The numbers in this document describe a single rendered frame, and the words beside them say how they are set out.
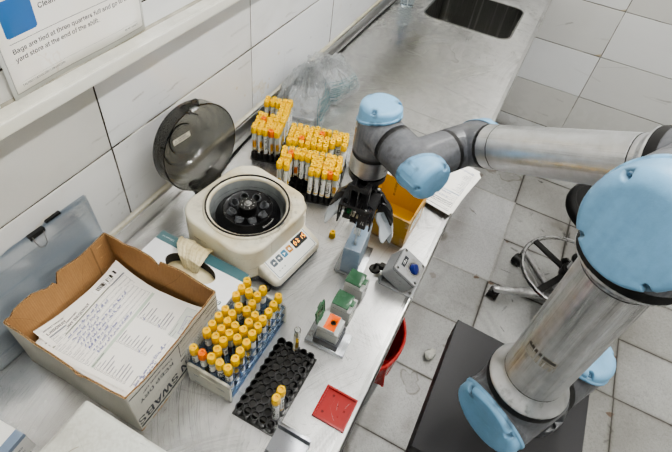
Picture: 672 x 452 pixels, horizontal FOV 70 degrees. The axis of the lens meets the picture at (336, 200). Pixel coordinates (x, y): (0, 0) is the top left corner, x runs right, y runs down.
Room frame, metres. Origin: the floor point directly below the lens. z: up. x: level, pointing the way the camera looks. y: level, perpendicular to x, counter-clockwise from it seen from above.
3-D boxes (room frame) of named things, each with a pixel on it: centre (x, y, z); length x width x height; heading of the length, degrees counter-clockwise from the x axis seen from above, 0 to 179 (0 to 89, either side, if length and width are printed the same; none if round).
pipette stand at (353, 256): (0.74, -0.07, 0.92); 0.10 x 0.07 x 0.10; 166
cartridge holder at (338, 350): (0.51, -0.03, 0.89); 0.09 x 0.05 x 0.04; 72
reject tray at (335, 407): (0.37, -0.06, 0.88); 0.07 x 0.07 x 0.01; 69
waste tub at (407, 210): (0.88, -0.15, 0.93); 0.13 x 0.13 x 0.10; 67
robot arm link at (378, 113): (0.69, -0.05, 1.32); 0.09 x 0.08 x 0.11; 38
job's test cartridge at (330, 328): (0.51, -0.03, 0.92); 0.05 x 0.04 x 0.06; 72
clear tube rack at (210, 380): (0.46, 0.15, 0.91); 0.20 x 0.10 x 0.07; 159
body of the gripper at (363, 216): (0.68, -0.05, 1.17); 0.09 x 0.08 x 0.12; 166
